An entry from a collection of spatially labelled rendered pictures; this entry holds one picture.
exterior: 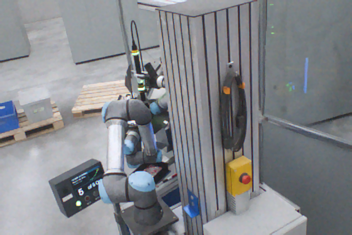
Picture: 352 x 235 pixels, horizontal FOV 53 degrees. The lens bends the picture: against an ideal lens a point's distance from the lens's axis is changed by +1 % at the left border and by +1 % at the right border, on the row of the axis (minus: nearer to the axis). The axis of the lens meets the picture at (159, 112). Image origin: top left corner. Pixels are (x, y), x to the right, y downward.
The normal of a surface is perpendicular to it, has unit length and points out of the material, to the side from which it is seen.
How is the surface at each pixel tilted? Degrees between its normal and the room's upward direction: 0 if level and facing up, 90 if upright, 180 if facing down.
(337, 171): 90
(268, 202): 0
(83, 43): 90
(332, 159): 90
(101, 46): 90
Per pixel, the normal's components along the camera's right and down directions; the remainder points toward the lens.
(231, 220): -0.13, -0.88
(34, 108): 0.41, 0.45
